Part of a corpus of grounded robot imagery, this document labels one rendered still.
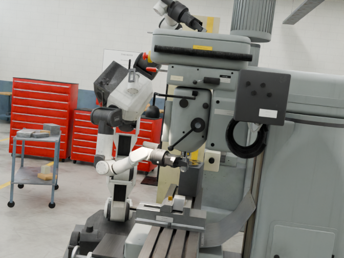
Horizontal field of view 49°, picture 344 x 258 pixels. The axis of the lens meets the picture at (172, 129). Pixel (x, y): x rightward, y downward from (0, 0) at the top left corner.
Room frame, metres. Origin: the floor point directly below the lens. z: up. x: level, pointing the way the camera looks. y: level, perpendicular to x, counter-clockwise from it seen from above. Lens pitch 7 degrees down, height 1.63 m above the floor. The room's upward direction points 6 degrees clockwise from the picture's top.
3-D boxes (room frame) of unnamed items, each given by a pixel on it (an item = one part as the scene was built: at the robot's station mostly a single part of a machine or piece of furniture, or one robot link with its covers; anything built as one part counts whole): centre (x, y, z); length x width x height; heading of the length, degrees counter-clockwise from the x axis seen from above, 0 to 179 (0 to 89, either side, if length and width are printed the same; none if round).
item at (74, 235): (2.38, 0.56, 0.50); 0.20 x 0.05 x 0.20; 7
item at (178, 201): (1.82, -0.07, 1.05); 0.06 x 0.05 x 0.06; 174
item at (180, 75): (1.90, -0.13, 1.68); 0.34 x 0.24 x 0.10; 84
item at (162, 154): (1.95, 0.00, 1.24); 0.13 x 0.12 x 0.10; 152
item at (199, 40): (1.90, -0.10, 1.81); 0.47 x 0.26 x 0.16; 84
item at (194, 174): (2.43, -0.16, 1.04); 0.22 x 0.12 x 0.20; 167
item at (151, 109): (1.89, 0.10, 1.49); 0.07 x 0.07 x 0.06
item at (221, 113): (1.88, -0.28, 1.47); 0.24 x 0.19 x 0.26; 174
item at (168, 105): (1.92, 0.03, 1.45); 0.04 x 0.04 x 0.21; 84
